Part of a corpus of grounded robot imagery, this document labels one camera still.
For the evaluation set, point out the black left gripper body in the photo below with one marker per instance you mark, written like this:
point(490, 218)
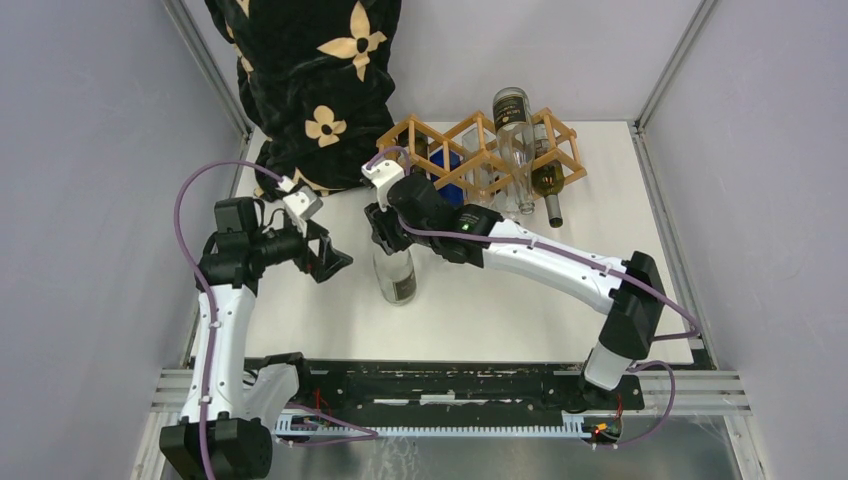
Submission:
point(297, 249)

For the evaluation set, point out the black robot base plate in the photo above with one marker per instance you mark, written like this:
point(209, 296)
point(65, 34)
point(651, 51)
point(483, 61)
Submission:
point(377, 394)

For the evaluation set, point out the wooden lattice wine rack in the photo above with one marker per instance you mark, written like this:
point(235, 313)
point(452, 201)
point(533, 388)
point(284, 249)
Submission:
point(563, 148)

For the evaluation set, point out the clear empty glass bottle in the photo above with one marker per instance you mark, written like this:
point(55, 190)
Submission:
point(480, 179)

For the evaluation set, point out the white slotted cable duct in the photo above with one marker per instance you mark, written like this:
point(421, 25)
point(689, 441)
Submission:
point(299, 425)

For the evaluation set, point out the black floral plush blanket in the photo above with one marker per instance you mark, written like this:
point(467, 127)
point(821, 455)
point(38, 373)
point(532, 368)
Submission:
point(314, 77)

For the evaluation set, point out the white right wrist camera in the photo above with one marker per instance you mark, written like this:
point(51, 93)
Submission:
point(383, 175)

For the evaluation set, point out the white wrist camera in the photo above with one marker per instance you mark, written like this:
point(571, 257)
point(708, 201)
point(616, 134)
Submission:
point(300, 203)
point(383, 175)

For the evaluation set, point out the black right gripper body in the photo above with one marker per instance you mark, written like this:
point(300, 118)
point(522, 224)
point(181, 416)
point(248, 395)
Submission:
point(391, 230)

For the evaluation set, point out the clear bottle with black label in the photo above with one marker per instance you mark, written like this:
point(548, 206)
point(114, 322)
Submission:
point(516, 141)

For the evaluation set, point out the clear bottle with dark label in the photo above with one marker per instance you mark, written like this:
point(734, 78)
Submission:
point(395, 274)

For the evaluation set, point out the green wine bottle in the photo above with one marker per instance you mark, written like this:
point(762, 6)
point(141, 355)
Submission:
point(548, 180)
point(421, 148)

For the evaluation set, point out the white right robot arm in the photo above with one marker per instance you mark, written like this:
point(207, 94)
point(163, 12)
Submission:
point(629, 292)

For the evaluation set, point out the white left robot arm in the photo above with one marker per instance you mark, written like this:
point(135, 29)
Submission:
point(215, 436)

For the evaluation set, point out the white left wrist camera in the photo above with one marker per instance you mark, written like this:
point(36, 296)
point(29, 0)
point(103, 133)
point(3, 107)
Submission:
point(300, 203)

